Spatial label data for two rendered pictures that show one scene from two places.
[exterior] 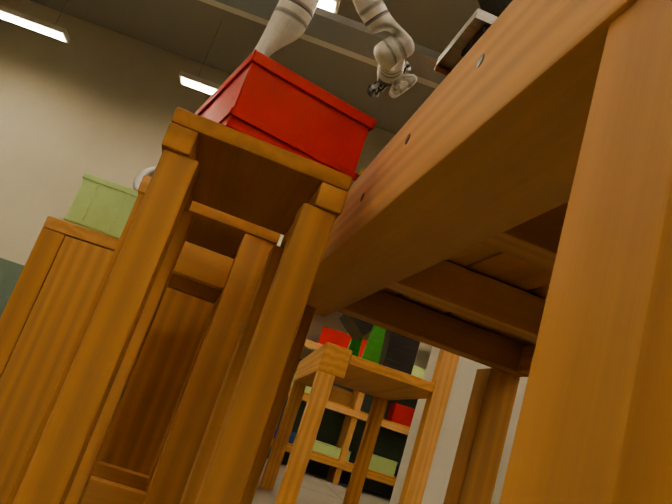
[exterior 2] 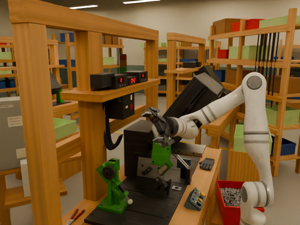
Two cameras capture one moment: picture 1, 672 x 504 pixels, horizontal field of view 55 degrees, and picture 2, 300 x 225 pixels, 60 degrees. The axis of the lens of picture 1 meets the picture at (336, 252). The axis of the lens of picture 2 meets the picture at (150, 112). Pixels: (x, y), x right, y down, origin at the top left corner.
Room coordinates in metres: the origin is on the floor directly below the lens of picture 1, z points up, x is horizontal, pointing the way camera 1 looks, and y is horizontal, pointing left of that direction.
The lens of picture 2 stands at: (2.49, 0.42, 1.73)
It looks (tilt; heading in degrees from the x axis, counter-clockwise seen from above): 13 degrees down; 210
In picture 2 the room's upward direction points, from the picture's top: straight up
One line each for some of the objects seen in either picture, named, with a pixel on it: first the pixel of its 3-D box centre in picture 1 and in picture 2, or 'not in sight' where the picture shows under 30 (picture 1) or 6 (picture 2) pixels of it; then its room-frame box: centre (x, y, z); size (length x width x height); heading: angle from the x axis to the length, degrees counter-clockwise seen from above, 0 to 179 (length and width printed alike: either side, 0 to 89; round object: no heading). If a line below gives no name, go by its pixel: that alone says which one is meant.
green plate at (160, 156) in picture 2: not in sight; (163, 146); (1.12, -0.28, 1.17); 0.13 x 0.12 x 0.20; 9
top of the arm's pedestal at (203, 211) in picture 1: (207, 226); not in sight; (1.52, 0.31, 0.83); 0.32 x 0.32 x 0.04; 10
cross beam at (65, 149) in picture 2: not in sight; (108, 127); (1.12, -0.72, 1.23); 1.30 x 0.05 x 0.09; 9
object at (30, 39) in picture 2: not in sight; (116, 109); (1.10, -0.65, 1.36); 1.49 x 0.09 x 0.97; 9
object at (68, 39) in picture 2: not in sight; (93, 75); (-3.11, -4.69, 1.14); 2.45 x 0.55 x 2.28; 4
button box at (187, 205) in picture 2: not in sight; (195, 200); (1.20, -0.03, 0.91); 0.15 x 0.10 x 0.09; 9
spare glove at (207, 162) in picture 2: not in sight; (206, 163); (0.66, -0.14, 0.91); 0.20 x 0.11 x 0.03; 7
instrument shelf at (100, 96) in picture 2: not in sight; (120, 87); (1.10, -0.61, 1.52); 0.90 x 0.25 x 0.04; 9
